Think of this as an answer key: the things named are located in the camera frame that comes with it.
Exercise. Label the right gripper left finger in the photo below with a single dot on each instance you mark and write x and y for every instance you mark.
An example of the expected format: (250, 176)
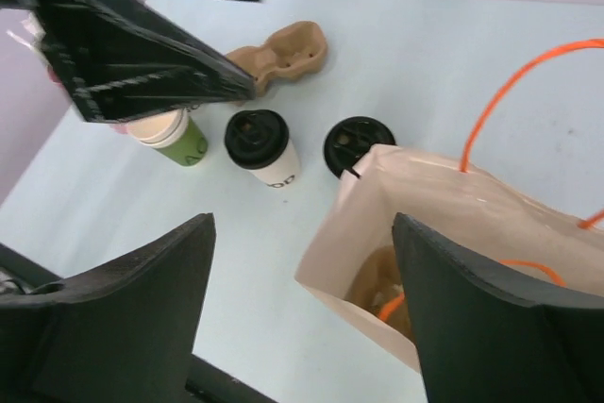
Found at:
(120, 332)

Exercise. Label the green cup stack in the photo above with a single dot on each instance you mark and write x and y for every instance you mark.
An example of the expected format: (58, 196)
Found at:
(174, 134)

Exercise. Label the white paper cup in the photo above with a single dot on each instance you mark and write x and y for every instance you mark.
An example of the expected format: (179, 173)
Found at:
(282, 171)

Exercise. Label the black cup lid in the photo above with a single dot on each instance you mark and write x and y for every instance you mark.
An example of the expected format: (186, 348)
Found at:
(254, 139)
(351, 139)

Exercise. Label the paper takeout bag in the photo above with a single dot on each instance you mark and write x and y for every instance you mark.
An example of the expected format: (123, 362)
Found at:
(351, 257)

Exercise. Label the cardboard cup carrier stack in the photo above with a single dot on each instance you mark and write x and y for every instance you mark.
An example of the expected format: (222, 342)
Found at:
(294, 51)

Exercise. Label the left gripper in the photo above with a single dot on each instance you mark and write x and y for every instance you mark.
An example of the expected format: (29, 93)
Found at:
(119, 60)

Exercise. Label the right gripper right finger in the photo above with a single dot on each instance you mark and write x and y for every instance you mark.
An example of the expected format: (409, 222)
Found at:
(487, 333)

